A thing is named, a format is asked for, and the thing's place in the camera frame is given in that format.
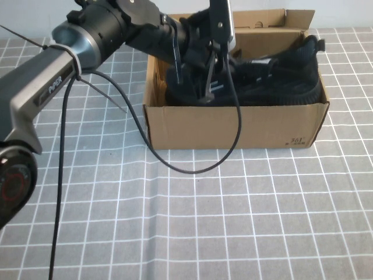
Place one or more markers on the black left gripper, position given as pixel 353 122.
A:
pixel 195 46

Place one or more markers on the black knit sneaker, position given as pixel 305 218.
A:
pixel 189 90
pixel 306 76

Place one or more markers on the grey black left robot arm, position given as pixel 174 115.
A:
pixel 35 84

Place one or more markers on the brown cardboard shoe box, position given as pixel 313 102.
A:
pixel 204 128

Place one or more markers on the grey plastic zip tie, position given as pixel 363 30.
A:
pixel 74 55

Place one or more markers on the grey white-grid tablecloth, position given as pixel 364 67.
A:
pixel 233 218

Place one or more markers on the dark plastic zip tie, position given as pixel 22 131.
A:
pixel 23 37

